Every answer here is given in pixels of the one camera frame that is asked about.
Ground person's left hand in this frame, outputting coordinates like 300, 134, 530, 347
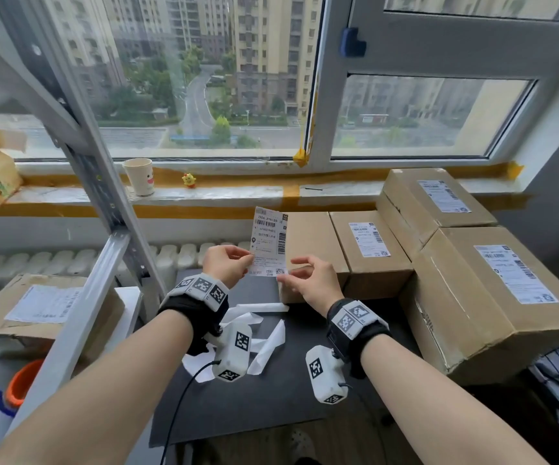
201, 244, 255, 290

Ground person's right hand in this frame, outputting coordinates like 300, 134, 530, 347
277, 255, 346, 319

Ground slim brown cardboard box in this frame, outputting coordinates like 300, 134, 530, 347
329, 209, 415, 302
277, 211, 352, 305
375, 167, 499, 261

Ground large brown cardboard box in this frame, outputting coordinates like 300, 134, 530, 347
399, 225, 559, 387

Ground person's right forearm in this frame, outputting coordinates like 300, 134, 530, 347
360, 333, 549, 465

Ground person's left forearm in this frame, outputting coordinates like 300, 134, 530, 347
0, 309, 194, 465

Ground paper cup with face print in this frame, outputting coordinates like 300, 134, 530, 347
122, 158, 156, 198

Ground white perforated clog shoe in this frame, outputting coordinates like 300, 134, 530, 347
288, 428, 318, 463

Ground grey metal shelf rack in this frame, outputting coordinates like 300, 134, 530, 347
0, 0, 164, 465

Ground white radiator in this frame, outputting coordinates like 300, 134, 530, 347
0, 240, 251, 296

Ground orange blue tape dispenser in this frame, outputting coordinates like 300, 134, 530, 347
0, 358, 47, 418

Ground black marker wrist strap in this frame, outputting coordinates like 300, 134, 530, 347
157, 272, 230, 357
326, 298, 392, 380

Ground black camera cable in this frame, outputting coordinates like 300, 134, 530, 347
338, 381, 372, 408
159, 358, 222, 465

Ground white window frame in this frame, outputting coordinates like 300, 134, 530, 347
0, 0, 559, 172

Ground blue window handle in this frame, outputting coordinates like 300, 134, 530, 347
339, 27, 368, 59

